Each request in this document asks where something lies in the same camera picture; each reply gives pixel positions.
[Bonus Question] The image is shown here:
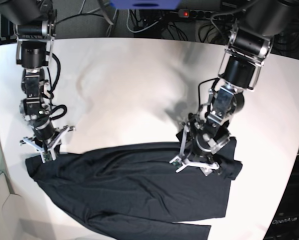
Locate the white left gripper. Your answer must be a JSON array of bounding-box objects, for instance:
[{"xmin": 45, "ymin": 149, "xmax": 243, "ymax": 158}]
[{"xmin": 169, "ymin": 121, "xmax": 237, "ymax": 179}]

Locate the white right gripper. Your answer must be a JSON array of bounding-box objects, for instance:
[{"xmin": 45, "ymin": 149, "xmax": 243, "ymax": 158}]
[{"xmin": 19, "ymin": 125, "xmax": 76, "ymax": 163}]

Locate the dark navy T-shirt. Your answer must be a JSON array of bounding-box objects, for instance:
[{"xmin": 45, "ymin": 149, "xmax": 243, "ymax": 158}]
[{"xmin": 25, "ymin": 142, "xmax": 235, "ymax": 240}]

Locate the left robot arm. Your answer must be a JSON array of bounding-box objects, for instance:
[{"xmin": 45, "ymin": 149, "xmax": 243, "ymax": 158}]
[{"xmin": 170, "ymin": 0, "xmax": 299, "ymax": 180}]

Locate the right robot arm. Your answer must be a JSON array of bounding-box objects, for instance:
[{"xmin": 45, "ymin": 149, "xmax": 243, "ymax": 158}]
[{"xmin": 0, "ymin": 0, "xmax": 74, "ymax": 163}]

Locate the black OpenArm computer case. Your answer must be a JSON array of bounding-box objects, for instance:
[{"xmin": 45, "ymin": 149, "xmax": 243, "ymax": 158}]
[{"xmin": 264, "ymin": 155, "xmax": 299, "ymax": 240}]

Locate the blue plastic bin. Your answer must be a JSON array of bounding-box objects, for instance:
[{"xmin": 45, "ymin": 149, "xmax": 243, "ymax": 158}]
[{"xmin": 110, "ymin": 0, "xmax": 181, "ymax": 10}]

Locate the white power strip red switch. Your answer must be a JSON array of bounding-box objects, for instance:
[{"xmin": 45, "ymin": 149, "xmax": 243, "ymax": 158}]
[{"xmin": 177, "ymin": 8, "xmax": 234, "ymax": 21}]

